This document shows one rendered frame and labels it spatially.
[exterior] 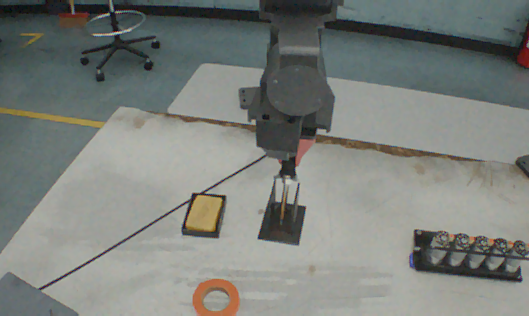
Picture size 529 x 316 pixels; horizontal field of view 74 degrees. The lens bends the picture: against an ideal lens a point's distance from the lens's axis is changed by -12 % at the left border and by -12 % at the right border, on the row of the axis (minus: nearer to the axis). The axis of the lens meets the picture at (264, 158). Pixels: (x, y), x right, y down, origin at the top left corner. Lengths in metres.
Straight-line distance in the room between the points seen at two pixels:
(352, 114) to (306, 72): 0.47
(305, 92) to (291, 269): 0.27
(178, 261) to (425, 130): 0.53
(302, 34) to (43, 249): 0.48
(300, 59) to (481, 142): 0.56
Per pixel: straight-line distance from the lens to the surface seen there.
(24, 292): 0.49
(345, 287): 0.54
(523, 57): 3.27
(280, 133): 0.39
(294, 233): 0.58
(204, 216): 0.59
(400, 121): 0.83
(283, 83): 0.36
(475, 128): 0.89
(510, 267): 0.60
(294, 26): 0.39
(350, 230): 0.60
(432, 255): 0.56
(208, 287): 0.52
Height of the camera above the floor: 1.21
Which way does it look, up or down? 41 degrees down
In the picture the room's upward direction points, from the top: straight up
